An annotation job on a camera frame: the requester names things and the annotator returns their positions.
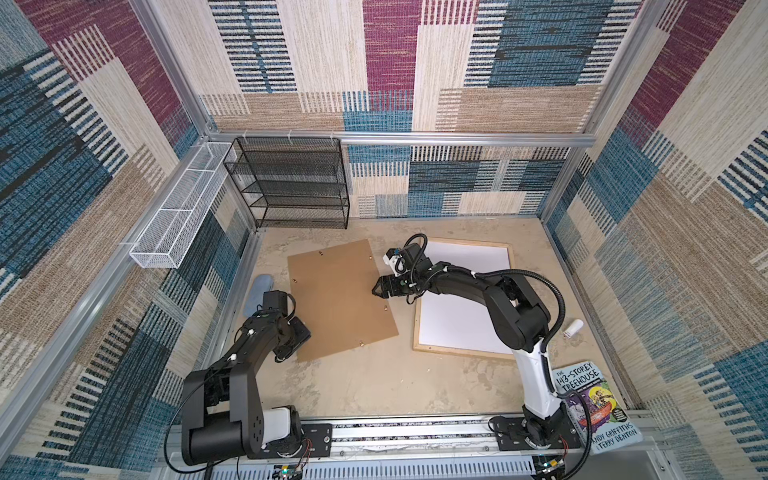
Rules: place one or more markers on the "black wire mesh shelf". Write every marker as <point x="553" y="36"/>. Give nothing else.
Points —
<point x="291" y="182"/>

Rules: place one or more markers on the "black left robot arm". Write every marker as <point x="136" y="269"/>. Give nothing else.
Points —
<point x="221" y="412"/>

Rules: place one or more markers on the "white wire mesh basket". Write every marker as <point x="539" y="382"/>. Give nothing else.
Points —
<point x="167" y="238"/>

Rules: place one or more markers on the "brown frame backing board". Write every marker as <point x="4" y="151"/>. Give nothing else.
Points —
<point x="333" y="288"/>

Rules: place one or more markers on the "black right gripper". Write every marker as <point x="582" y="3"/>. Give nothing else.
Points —
<point x="391" y="280"/>

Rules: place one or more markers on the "waterfall bridge photo print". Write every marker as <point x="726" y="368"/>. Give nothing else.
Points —
<point x="462" y="300"/>

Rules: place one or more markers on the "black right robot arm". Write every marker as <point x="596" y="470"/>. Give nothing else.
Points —
<point x="525" y="309"/>

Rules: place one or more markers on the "colourful treehouse book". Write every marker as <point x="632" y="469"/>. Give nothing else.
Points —
<point x="604" y="417"/>

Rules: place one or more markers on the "blue grey glasses case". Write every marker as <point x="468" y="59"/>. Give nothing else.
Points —
<point x="254" y="299"/>

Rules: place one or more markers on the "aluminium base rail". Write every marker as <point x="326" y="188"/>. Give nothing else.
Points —
<point x="414" y="447"/>

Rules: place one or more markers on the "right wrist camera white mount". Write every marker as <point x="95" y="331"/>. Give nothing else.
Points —
<point x="394" y="259"/>

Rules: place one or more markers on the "small white cylinder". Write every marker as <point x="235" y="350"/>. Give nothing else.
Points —
<point x="573" y="328"/>

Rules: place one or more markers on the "light wooden picture frame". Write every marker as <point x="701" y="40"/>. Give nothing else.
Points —
<point x="420" y="348"/>

